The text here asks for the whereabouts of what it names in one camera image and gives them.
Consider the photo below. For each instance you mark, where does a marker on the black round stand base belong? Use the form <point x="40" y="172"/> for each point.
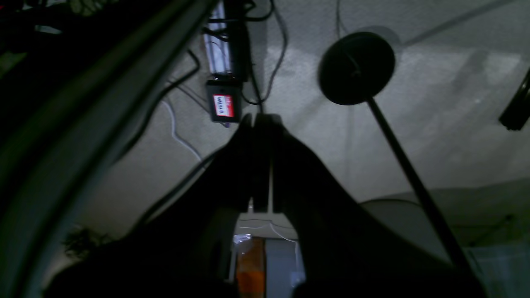
<point x="355" y="68"/>

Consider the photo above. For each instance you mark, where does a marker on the black box with red label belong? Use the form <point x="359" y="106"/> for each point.
<point x="224" y="100"/>

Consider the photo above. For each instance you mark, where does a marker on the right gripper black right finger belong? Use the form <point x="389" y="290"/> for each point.
<point x="346" y="252"/>

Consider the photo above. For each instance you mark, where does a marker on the white power strip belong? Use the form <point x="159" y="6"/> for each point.
<point x="225" y="41"/>

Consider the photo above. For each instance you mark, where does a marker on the black table edge frame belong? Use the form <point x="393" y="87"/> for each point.
<point x="68" y="110"/>

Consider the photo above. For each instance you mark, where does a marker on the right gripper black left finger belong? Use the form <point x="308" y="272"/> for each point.
<point x="180" y="246"/>

